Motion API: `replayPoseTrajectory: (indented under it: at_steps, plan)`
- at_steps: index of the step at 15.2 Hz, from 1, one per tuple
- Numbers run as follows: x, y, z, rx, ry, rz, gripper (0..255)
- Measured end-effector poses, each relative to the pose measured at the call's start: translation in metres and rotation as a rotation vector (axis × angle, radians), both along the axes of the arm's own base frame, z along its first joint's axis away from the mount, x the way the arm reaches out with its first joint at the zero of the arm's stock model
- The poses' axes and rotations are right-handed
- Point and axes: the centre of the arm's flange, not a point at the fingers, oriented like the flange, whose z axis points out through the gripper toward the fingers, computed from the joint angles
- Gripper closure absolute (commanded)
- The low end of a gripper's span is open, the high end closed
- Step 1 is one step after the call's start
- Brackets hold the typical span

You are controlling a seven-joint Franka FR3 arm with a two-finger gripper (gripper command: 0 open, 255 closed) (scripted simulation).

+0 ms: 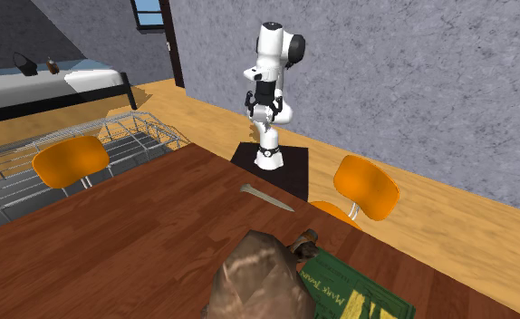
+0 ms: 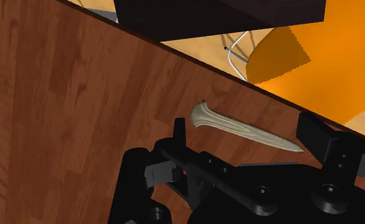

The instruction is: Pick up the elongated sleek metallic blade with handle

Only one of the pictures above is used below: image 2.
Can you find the orange chair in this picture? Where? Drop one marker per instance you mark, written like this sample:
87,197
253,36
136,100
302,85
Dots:
319,59

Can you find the beige wooden knife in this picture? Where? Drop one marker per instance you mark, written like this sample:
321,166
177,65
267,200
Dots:
232,125

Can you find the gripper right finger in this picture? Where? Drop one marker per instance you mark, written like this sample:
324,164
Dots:
331,149

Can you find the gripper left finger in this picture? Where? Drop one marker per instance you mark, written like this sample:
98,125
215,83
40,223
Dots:
182,161

